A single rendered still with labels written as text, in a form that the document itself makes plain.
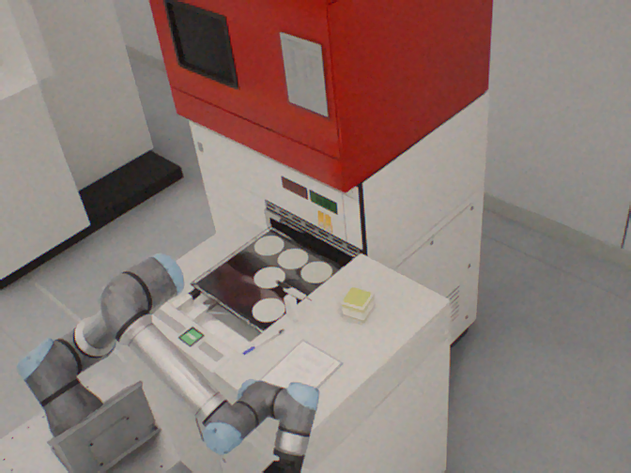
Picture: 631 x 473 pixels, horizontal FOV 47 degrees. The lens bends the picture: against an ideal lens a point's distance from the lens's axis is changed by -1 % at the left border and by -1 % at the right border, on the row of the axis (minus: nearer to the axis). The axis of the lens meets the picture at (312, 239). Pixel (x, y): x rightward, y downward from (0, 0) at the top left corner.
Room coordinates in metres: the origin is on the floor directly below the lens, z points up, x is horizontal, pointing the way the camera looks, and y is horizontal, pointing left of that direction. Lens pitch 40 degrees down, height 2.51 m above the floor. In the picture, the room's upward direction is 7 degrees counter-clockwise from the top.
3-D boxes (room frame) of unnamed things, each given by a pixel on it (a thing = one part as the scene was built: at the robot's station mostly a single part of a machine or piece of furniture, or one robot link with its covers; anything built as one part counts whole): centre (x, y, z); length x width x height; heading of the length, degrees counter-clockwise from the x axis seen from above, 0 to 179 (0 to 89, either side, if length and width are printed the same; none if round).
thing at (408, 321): (1.43, -0.03, 0.89); 0.62 x 0.35 x 0.14; 132
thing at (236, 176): (2.07, 0.11, 1.02); 0.82 x 0.03 x 0.40; 42
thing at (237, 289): (1.78, 0.15, 0.90); 0.34 x 0.34 x 0.01; 42
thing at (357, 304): (1.50, -0.10, 1.00); 0.07 x 0.07 x 0.07; 56
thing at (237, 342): (1.59, 0.34, 0.87); 0.36 x 0.08 x 0.03; 42
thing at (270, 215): (1.93, 0.01, 0.89); 0.44 x 0.02 x 0.10; 42
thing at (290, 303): (1.52, 0.07, 1.03); 0.06 x 0.04 x 0.13; 132
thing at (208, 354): (1.59, 0.47, 0.89); 0.55 x 0.09 x 0.14; 42
